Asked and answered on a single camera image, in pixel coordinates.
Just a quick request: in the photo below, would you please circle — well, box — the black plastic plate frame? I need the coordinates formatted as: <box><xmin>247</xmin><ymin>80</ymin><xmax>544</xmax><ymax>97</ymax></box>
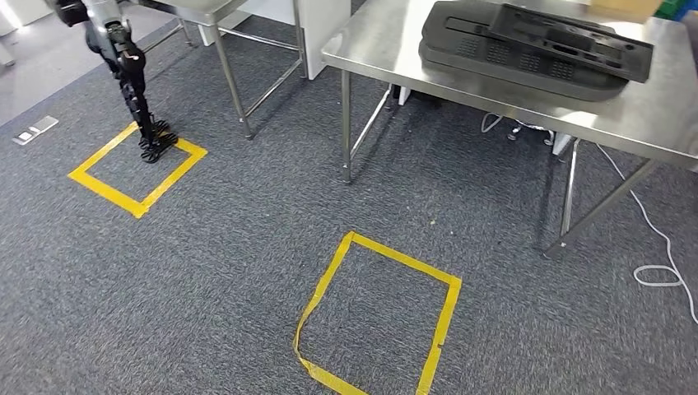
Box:
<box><xmin>487</xmin><ymin>4</ymin><xmax>655</xmax><ymax>84</ymax></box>

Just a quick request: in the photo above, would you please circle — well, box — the stainless steel workbench table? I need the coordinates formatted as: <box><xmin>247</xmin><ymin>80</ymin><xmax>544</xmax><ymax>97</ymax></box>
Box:
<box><xmin>320</xmin><ymin>0</ymin><xmax>698</xmax><ymax>260</ymax></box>

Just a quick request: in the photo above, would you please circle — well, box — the yellow floor tape square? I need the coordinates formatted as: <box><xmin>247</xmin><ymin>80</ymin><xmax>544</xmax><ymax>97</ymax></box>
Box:
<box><xmin>67</xmin><ymin>120</ymin><xmax>209</xmax><ymax>221</ymax></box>
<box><xmin>293</xmin><ymin>231</ymin><xmax>463</xmax><ymax>395</ymax></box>

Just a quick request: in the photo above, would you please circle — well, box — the white panel board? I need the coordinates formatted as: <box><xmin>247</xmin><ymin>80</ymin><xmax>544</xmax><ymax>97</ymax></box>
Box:
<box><xmin>198</xmin><ymin>0</ymin><xmax>353</xmax><ymax>81</ymax></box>

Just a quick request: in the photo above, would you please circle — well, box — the large black moulded panel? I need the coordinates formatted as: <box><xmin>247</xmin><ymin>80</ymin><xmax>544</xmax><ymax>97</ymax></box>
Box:
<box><xmin>418</xmin><ymin>0</ymin><xmax>634</xmax><ymax>103</ymax></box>

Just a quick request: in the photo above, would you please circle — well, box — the grey floor socket box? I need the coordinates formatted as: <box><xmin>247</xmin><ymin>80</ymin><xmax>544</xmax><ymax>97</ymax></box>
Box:
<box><xmin>12</xmin><ymin>115</ymin><xmax>60</xmax><ymax>146</ymax></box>

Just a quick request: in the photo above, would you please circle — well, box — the brown cardboard box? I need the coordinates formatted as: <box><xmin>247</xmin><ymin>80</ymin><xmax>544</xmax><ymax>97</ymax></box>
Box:
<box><xmin>591</xmin><ymin>0</ymin><xmax>663</xmax><ymax>24</ymax></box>

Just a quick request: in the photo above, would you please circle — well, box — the green bin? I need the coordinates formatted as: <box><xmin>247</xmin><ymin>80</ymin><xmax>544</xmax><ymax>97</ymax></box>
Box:
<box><xmin>654</xmin><ymin>0</ymin><xmax>687</xmax><ymax>20</ymax></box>

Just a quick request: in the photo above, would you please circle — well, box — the white cable bundle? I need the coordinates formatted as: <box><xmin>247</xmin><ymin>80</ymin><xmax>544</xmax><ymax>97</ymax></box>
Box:
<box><xmin>479</xmin><ymin>111</ymin><xmax>557</xmax><ymax>147</ymax></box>

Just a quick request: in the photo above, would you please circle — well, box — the white power cable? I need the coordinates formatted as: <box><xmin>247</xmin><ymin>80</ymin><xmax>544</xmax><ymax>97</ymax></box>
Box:
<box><xmin>594</xmin><ymin>142</ymin><xmax>698</xmax><ymax>325</ymax></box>

